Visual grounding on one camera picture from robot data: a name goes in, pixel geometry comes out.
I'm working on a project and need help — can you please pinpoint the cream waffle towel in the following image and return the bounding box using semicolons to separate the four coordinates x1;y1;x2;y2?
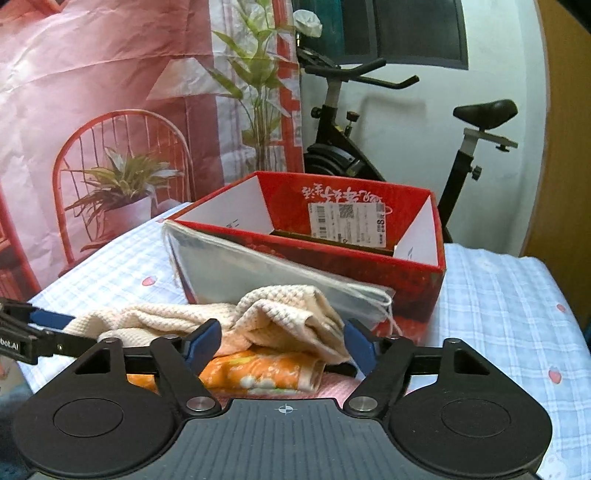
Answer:
62;285;354;365

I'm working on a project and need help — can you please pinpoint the orange floral cloth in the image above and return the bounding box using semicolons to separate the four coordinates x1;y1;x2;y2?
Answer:
127;348;328;398

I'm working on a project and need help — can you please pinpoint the clear plastic zip bag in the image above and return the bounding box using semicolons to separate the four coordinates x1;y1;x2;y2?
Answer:
161;220;395;319

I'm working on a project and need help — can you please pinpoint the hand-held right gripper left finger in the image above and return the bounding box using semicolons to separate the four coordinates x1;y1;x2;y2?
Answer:
74;318;225;417

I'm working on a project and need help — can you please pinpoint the white plastic bag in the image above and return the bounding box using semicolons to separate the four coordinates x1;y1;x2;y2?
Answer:
293;8;324;38

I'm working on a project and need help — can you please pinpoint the red cardboard box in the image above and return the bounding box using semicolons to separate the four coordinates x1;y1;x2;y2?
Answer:
164;171;448;344

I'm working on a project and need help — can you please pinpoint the pink knit cloth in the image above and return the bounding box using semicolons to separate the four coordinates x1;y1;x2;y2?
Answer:
217;369;365;409

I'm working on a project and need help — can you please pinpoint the black exercise bike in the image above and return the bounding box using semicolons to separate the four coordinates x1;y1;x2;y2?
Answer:
295;46;519;243

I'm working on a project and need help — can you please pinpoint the printed backdrop cloth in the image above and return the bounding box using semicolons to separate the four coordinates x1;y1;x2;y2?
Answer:
0;0;305;301

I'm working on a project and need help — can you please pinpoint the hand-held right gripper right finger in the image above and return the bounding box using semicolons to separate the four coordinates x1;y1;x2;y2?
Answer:
344;318;492;418

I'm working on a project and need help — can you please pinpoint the dark window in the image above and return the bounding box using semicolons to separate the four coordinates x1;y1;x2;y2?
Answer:
291;0;469;72

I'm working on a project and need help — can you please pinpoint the wooden door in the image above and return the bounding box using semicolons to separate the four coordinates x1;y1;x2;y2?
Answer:
517;0;591;315

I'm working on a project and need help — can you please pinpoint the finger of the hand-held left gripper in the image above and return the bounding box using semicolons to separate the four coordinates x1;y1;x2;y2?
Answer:
34;329;101;358
0;298;78;337

